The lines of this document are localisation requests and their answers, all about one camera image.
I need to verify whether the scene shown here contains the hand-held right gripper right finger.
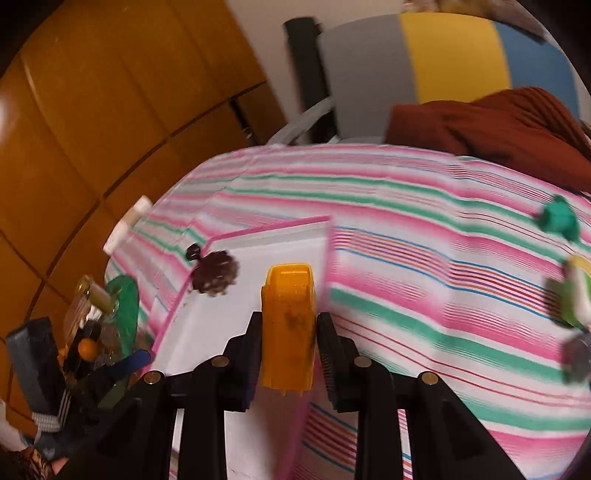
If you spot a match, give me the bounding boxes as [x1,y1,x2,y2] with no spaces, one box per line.
[316,313,527,480]

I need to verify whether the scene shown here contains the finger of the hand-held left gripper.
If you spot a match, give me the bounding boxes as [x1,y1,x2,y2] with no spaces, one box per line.
[97,351,152,407]

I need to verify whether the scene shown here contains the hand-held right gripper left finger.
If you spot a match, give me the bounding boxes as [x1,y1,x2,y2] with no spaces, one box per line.
[92,313,264,480]

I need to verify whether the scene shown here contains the orange plastic toy cup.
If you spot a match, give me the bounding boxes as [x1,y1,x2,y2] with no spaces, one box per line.
[261,264,318,394]

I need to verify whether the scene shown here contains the green transparent disc toy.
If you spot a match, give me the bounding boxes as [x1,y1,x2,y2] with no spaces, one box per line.
[105,276,140,361]

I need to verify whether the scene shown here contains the brown spiky toy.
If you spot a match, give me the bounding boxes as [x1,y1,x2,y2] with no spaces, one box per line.
[191,250,241,297]

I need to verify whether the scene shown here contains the white tray with pink rim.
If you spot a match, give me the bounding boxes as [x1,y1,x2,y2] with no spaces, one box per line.
[148,216,334,480]

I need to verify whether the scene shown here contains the grey and black round toy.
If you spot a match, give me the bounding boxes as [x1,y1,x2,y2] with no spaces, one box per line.
[561,335,591,384]

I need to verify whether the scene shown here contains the green and white toy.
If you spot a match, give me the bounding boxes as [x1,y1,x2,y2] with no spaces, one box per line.
[547,256,591,331]

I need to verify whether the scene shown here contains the dark green plastic toy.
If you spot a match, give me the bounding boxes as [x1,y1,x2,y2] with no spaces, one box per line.
[540,195,581,241]

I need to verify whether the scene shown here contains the striped pink green bedsheet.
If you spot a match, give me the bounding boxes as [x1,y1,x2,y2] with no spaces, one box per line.
[104,143,591,480]

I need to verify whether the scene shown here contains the white plastic tube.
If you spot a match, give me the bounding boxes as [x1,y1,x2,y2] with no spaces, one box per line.
[102,195,153,254]

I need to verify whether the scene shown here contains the orange wooden wardrobe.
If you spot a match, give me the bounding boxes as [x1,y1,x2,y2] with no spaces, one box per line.
[0,0,287,439]

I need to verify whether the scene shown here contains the rust brown blanket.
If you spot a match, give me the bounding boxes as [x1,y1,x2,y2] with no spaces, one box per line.
[385,88,591,195]

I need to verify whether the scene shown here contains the grey yellow blue headboard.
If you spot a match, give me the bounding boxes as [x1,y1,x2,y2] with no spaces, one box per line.
[318,13,583,139]

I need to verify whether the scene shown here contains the white bed frame rail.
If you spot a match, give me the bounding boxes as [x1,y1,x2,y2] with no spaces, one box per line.
[268,99,335,147]

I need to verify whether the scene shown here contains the black bed post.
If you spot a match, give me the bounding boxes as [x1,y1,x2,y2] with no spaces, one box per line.
[284,17,334,144]

